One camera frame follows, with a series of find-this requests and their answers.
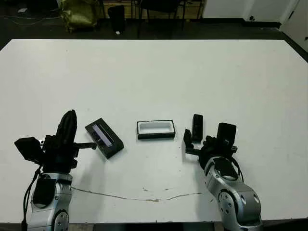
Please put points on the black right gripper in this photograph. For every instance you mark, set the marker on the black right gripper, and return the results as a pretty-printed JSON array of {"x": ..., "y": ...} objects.
[{"x": 209, "y": 151}]

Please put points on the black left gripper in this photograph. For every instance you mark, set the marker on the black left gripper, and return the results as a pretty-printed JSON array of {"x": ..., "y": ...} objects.
[{"x": 60, "y": 158}]

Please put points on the slim black camera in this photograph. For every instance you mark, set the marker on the slim black camera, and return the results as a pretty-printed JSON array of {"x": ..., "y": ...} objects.
[{"x": 197, "y": 127}]

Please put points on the black box lid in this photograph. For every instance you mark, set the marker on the black box lid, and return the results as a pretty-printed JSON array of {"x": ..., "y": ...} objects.
[{"x": 113, "y": 144}]

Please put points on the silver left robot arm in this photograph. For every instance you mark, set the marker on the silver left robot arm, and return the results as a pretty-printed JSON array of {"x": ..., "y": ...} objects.
[{"x": 62, "y": 192}]

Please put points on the black box with white insert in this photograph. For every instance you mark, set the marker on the black box with white insert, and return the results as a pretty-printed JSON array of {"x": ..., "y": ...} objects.
[{"x": 155, "y": 136}]

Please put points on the yellow-green bag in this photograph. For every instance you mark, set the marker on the yellow-green bag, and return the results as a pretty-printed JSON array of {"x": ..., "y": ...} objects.
[{"x": 77, "y": 15}]

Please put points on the tall black bin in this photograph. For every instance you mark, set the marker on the tall black bin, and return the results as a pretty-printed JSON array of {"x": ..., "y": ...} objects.
[{"x": 116, "y": 18}]

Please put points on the white paper sheet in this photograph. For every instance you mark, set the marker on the white paper sheet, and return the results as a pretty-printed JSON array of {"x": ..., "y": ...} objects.
[{"x": 22, "y": 10}]

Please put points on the black office chair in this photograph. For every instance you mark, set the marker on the black office chair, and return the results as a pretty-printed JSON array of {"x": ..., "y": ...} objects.
[{"x": 158, "y": 4}]

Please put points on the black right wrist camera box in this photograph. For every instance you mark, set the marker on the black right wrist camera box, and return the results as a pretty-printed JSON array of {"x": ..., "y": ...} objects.
[{"x": 226, "y": 134}]

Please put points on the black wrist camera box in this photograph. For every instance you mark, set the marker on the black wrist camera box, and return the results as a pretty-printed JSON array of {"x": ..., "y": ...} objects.
[
  {"x": 27, "y": 149},
  {"x": 226, "y": 134}
]

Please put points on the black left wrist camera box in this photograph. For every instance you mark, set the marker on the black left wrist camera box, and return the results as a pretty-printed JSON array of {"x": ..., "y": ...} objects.
[{"x": 27, "y": 149}]

